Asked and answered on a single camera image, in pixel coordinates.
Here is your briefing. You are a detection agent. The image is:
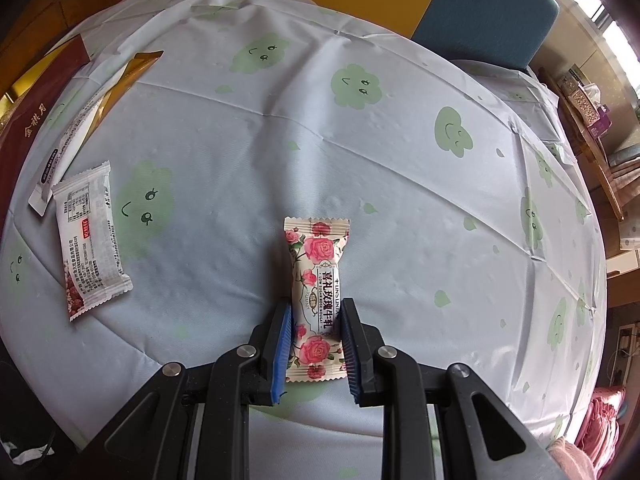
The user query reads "wooden rack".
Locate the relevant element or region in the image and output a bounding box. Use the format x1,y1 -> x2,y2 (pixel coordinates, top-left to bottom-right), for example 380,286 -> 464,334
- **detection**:
557,60 -> 640,223

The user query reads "white snack packet red label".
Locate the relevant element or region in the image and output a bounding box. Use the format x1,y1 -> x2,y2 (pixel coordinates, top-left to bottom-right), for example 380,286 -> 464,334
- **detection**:
51,161 -> 134,322

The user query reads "blue chair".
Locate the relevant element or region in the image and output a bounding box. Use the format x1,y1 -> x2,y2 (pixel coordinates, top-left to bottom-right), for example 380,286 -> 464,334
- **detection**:
411,0 -> 560,72

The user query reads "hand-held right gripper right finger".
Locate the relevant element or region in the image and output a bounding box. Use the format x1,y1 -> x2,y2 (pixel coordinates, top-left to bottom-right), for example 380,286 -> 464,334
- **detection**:
340,297 -> 563,480

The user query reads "crumpled white paper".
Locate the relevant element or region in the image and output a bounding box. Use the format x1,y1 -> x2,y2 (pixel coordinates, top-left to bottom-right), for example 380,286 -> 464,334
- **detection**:
10,440 -> 56,466

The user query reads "long white gold sachet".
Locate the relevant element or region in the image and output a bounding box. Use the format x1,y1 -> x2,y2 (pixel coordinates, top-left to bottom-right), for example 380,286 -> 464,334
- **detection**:
27,51 -> 165,217

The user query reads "rose print candy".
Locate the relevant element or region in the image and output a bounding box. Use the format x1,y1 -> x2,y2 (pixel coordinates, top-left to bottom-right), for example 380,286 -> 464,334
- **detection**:
284,216 -> 351,383

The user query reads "cloud print plastic tablecloth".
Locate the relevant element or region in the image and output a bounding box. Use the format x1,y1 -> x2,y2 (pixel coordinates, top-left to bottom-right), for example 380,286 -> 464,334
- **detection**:
0,0 -> 608,480

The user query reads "small purple box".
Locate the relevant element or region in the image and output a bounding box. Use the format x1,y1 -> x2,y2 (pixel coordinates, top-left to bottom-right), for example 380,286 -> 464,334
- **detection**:
590,105 -> 614,139

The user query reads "maroon gift box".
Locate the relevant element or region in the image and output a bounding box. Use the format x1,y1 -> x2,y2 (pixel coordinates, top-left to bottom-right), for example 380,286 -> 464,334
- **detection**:
0,35 -> 92,231

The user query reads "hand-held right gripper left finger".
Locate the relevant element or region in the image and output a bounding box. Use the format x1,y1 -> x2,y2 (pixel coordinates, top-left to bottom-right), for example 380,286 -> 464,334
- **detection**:
75,300 -> 293,480

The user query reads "pink fuzzy cloth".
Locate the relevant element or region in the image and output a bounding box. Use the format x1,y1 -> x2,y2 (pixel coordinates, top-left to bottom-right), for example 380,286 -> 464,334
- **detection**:
547,387 -> 631,480

